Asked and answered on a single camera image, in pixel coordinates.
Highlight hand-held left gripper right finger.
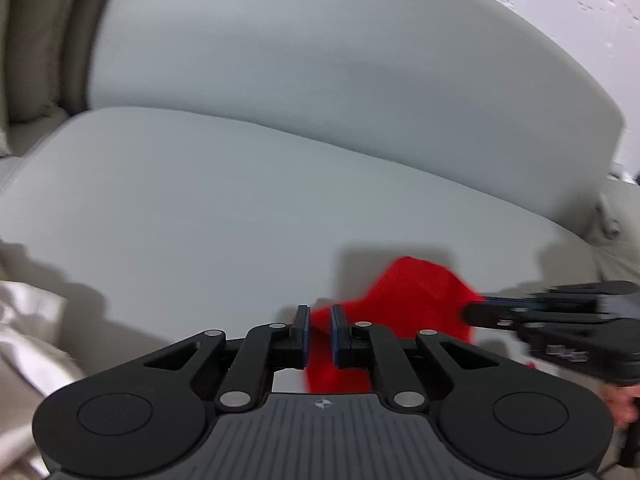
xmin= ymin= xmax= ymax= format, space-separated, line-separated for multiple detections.
xmin=330 ymin=304 xmax=501 ymax=413

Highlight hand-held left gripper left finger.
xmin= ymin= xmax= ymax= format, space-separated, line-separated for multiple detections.
xmin=142 ymin=305 xmax=312 ymax=413

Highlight white garment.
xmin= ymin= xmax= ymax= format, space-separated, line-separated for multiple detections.
xmin=0 ymin=280 xmax=86 ymax=471

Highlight red pants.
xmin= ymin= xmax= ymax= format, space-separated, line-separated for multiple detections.
xmin=305 ymin=256 xmax=486 ymax=396

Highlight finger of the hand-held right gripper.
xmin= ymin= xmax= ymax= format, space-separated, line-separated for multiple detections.
xmin=461 ymin=301 xmax=538 ymax=332
xmin=477 ymin=294 xmax=551 ymax=307

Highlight grey sofa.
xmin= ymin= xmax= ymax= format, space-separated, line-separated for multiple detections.
xmin=0 ymin=0 xmax=640 ymax=411

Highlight person's right hand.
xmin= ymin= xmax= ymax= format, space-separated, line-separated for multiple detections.
xmin=602 ymin=384 xmax=640 ymax=429

